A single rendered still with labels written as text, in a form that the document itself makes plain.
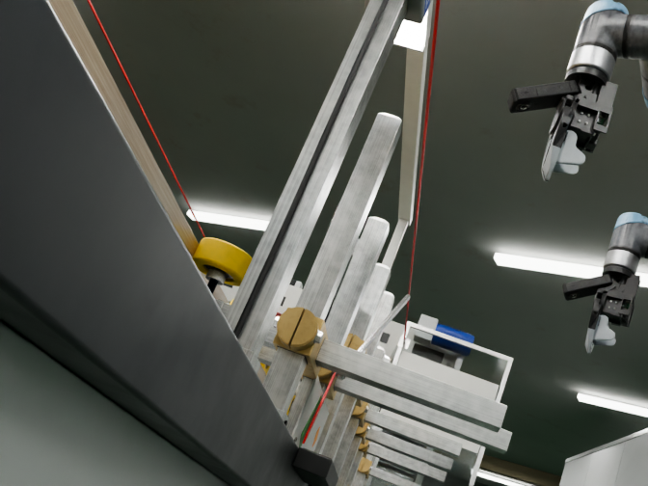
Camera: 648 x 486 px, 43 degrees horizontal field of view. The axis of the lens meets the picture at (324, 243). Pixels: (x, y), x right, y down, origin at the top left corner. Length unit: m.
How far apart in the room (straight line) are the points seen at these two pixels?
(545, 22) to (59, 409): 4.03
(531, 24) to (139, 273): 4.07
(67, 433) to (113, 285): 0.14
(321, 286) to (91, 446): 0.55
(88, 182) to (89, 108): 0.03
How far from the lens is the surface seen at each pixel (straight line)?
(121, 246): 0.37
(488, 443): 1.29
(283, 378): 1.00
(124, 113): 0.83
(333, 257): 1.04
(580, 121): 1.43
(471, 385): 3.87
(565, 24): 4.35
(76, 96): 0.30
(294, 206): 0.78
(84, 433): 0.52
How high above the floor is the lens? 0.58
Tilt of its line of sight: 20 degrees up
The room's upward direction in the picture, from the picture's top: 23 degrees clockwise
